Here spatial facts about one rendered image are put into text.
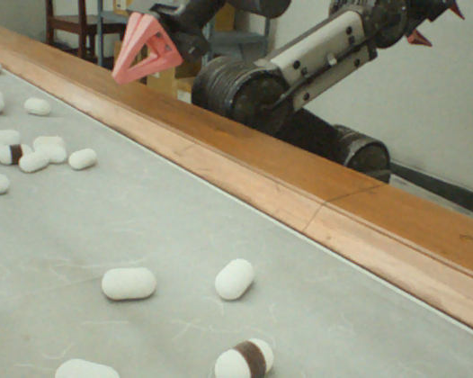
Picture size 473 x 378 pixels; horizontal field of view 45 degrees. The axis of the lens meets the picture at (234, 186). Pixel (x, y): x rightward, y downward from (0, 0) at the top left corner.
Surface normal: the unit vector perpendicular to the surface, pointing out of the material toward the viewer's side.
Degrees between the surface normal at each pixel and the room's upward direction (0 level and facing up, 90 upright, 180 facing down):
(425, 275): 45
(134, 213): 0
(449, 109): 90
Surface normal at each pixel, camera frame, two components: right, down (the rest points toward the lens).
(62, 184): 0.07, -0.92
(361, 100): -0.75, 0.20
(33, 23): 0.65, 0.33
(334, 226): -0.49, -0.52
